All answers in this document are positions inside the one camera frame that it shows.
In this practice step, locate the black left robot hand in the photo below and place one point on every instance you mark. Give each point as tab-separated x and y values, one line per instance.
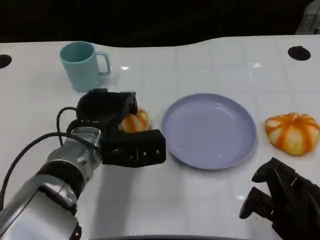
132	147

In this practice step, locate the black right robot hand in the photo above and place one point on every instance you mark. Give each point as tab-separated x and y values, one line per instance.
292	200

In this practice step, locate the orange and white bread roll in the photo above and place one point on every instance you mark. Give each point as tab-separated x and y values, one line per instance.
292	135
136	122

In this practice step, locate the lilac plate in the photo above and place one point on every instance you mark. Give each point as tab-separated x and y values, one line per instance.
210	132

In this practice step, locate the pale green mug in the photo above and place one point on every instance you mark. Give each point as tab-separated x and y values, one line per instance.
80	70

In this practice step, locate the grey metal frame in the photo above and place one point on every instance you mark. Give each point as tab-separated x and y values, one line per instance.
310	17

